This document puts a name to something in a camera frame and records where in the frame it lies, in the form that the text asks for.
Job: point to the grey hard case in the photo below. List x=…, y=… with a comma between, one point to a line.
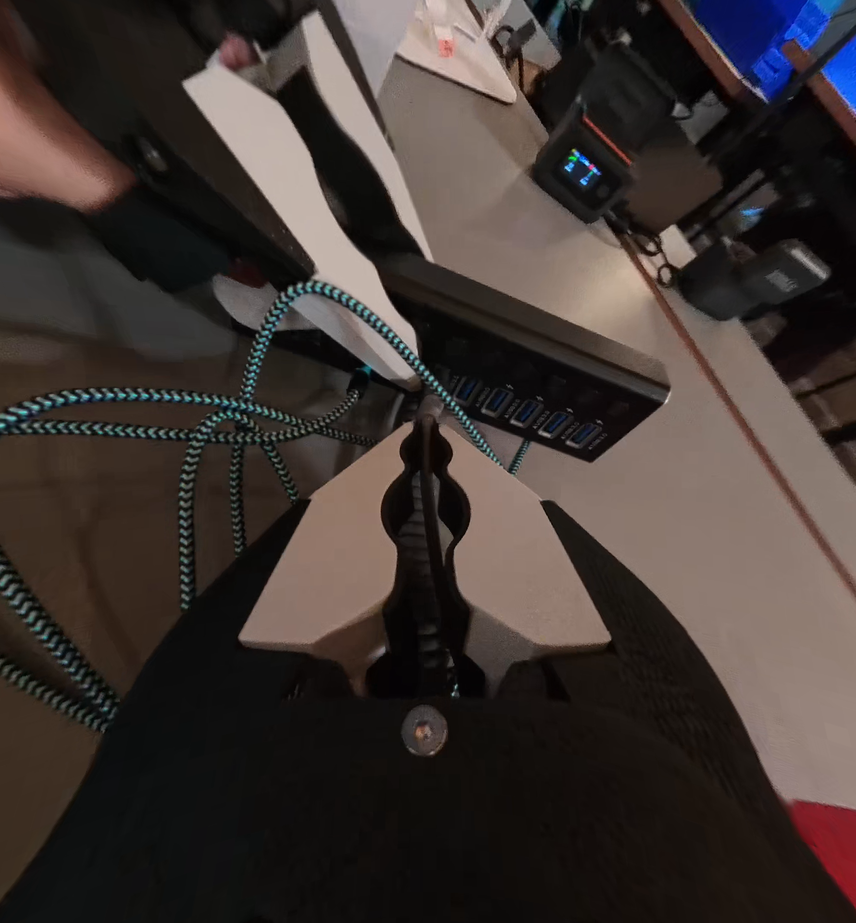
x=759, y=278

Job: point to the red object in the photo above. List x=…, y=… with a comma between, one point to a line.
x=846, y=858

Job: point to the stack of blue bins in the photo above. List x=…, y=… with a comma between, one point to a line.
x=766, y=36

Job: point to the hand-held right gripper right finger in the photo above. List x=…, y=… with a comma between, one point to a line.
x=521, y=577

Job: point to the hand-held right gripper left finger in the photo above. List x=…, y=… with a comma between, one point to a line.
x=327, y=570

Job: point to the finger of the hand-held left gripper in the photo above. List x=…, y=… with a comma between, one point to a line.
x=348, y=108
x=269, y=158

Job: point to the black charging case with screen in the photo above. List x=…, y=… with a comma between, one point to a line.
x=586, y=166

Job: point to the black usb hub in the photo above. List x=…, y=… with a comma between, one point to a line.
x=529, y=339

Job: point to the person's left hand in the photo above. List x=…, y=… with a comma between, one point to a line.
x=24, y=115

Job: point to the dark grey box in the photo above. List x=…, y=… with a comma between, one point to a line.
x=680, y=180

